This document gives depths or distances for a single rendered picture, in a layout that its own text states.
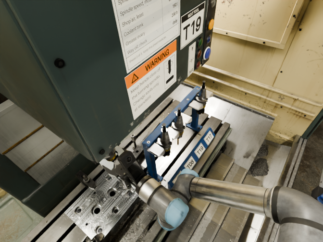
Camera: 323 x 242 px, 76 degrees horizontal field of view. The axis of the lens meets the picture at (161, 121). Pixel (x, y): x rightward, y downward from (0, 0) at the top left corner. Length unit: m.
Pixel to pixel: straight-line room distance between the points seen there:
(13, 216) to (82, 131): 1.47
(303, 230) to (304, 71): 0.97
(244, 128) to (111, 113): 1.30
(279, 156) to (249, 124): 0.30
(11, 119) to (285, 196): 1.00
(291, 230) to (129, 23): 0.52
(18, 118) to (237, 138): 1.29
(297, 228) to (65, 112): 0.51
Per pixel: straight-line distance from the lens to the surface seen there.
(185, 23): 0.47
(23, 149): 1.14
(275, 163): 1.64
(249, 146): 1.54
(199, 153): 1.22
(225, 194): 0.69
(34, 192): 1.40
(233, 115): 1.61
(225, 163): 1.44
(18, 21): 0.25
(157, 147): 0.89
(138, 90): 0.39
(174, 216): 0.64
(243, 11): 1.33
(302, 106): 1.51
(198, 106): 1.06
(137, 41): 0.36
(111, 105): 0.36
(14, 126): 1.06
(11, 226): 1.74
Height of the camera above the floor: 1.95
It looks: 48 degrees down
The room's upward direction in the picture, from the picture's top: 4 degrees counter-clockwise
